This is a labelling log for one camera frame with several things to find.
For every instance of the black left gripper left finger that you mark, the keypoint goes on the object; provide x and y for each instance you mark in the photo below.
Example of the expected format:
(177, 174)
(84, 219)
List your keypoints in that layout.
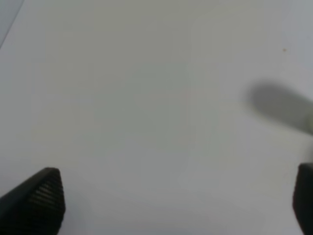
(35, 207)

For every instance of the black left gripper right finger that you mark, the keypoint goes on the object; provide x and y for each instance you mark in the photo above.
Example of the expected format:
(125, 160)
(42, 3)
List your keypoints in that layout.
(302, 201)

